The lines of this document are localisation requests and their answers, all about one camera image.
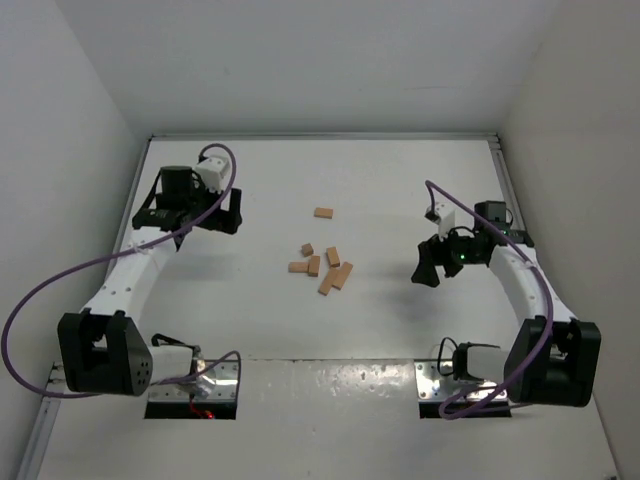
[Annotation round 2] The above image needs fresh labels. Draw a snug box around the wood block one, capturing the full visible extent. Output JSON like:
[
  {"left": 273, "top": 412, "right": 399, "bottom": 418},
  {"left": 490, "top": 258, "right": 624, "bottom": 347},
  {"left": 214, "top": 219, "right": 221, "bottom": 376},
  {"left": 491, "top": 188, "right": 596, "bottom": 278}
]
[{"left": 288, "top": 261, "right": 309, "bottom": 273}]

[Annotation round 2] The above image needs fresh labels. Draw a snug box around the wood block five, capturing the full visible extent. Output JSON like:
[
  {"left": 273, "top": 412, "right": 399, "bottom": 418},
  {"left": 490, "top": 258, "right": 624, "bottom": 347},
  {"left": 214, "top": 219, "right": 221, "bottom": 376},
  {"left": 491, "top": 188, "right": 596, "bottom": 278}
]
[{"left": 332, "top": 262, "right": 353, "bottom": 290}]

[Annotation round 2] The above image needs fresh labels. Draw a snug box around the wood block two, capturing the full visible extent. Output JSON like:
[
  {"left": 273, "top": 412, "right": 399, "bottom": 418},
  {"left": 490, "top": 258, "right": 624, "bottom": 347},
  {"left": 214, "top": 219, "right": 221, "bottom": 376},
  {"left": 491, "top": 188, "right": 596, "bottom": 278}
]
[{"left": 307, "top": 255, "right": 321, "bottom": 277}]

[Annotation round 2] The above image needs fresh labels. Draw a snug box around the wood block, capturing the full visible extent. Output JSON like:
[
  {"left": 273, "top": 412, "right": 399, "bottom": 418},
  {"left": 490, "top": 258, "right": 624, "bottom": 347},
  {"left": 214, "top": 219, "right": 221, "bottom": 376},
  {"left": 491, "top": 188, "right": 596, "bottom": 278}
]
[{"left": 314, "top": 207, "right": 334, "bottom": 219}]

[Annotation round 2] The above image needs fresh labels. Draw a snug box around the wood block three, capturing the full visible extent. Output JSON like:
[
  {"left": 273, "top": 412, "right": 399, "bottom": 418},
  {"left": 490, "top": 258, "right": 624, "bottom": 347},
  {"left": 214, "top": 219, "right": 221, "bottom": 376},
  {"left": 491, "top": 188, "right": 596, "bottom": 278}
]
[{"left": 326, "top": 246, "right": 341, "bottom": 268}]

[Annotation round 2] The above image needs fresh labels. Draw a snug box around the wood block four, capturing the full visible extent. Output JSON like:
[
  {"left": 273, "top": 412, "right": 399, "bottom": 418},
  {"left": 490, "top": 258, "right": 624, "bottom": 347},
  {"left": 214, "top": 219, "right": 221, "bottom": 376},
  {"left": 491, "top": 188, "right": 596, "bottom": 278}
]
[{"left": 318, "top": 267, "right": 339, "bottom": 296}]

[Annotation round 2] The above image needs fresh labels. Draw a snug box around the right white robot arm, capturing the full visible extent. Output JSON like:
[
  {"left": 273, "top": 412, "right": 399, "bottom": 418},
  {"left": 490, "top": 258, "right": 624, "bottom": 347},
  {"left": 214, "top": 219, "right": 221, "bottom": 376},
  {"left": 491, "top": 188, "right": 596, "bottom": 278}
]
[{"left": 411, "top": 201, "right": 601, "bottom": 407}]

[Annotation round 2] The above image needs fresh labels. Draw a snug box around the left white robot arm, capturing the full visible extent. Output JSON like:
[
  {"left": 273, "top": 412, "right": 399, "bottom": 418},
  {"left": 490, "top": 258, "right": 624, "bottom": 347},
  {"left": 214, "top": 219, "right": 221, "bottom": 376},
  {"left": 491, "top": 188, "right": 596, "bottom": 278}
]
[{"left": 57, "top": 157, "right": 242, "bottom": 396}]

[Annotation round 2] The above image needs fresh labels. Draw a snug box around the small wood cube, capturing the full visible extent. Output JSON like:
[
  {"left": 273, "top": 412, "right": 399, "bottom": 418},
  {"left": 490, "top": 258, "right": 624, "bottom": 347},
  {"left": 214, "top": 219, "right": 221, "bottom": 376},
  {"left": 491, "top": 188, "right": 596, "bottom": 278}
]
[{"left": 301, "top": 243, "right": 314, "bottom": 257}]

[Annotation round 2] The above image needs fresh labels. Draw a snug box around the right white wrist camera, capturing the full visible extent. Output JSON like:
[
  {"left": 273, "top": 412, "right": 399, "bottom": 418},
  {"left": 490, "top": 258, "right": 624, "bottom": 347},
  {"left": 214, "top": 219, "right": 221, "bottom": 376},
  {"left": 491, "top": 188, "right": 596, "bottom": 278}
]
[{"left": 425, "top": 202, "right": 456, "bottom": 239}]

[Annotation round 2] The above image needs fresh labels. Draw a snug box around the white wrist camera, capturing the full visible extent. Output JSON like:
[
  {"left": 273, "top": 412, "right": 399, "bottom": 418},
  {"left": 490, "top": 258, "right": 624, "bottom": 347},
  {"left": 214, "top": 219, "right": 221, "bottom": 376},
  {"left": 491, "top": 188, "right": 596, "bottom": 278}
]
[
  {"left": 194, "top": 156, "right": 231, "bottom": 193},
  {"left": 425, "top": 202, "right": 456, "bottom": 239}
]

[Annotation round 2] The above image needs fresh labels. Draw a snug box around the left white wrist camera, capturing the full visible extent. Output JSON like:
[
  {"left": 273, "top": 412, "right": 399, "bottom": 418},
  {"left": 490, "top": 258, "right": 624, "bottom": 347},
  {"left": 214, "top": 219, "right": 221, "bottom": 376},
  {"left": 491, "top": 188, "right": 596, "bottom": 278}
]
[{"left": 194, "top": 156, "right": 231, "bottom": 193}]

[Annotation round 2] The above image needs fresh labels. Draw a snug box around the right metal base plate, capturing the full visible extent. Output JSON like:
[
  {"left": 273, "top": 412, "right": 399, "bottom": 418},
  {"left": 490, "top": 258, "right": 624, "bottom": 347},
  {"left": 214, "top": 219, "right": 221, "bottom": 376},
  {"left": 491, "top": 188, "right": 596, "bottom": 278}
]
[{"left": 414, "top": 360, "right": 497, "bottom": 404}]

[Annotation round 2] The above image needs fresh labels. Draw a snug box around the metal base plate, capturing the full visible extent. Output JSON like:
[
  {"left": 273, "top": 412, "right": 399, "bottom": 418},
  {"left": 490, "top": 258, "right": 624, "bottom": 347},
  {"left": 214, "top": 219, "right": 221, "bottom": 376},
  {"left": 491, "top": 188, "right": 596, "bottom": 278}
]
[
  {"left": 414, "top": 360, "right": 497, "bottom": 404},
  {"left": 147, "top": 356, "right": 240, "bottom": 404}
]

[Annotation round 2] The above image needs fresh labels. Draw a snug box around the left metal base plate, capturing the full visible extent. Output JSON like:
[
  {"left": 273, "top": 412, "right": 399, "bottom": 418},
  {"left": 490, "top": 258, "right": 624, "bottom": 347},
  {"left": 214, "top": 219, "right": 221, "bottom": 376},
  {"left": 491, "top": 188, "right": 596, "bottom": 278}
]
[{"left": 147, "top": 356, "right": 240, "bottom": 404}]

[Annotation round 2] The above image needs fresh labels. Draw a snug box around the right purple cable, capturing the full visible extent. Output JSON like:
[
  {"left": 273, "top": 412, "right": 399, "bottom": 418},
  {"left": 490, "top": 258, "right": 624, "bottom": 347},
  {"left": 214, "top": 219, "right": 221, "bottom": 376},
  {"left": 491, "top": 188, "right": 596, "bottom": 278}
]
[{"left": 424, "top": 180, "right": 555, "bottom": 420}]

